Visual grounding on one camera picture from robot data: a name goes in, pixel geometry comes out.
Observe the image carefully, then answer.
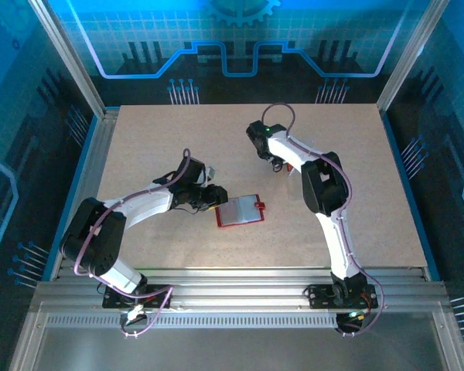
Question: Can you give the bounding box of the red leather card holder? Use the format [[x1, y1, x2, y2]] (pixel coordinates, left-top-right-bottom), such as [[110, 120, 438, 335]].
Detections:
[[215, 193, 268, 230]]

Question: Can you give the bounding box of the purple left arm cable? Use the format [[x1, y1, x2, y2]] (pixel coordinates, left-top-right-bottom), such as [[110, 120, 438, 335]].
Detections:
[[73, 148, 194, 339]]

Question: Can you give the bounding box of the small lit controller board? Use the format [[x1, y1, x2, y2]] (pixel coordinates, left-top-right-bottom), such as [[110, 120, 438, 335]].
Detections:
[[336, 308, 374, 333]]

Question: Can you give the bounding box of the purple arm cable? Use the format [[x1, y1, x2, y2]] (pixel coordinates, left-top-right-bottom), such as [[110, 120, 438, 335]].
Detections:
[[73, 148, 194, 339], [261, 102, 384, 338]]

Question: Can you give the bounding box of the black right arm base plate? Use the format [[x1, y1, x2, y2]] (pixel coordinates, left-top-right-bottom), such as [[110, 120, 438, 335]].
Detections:
[[305, 284, 380, 311]]

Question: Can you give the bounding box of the grey metal shelf panel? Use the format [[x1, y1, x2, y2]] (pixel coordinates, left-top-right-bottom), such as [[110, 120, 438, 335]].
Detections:
[[8, 328, 464, 371]]

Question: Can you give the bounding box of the slotted grey cable duct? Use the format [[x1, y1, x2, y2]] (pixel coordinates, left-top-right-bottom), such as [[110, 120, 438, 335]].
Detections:
[[45, 313, 343, 330]]

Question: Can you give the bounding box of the white cable connector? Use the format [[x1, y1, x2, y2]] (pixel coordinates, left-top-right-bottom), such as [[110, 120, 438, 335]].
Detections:
[[125, 304, 148, 322]]

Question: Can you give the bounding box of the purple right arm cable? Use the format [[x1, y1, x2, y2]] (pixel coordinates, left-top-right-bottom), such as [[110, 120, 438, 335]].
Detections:
[[261, 102, 384, 338]]

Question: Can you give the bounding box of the aluminium frame post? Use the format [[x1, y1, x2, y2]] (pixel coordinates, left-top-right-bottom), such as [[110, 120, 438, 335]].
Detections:
[[376, 0, 450, 114], [27, 0, 108, 119]]

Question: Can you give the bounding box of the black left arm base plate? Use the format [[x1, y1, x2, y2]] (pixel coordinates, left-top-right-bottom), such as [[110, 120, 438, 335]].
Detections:
[[101, 283, 172, 310]]

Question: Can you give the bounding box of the aluminium frame beam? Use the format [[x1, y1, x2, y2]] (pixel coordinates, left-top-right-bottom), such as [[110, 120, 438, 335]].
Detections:
[[29, 264, 452, 315]]

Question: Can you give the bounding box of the blue table edge strip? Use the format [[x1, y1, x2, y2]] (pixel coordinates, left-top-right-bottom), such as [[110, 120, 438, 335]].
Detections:
[[41, 114, 100, 282], [380, 110, 442, 282]]

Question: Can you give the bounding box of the aluminium side rail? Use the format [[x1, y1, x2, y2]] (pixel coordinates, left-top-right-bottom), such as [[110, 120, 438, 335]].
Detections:
[[49, 107, 121, 281]]

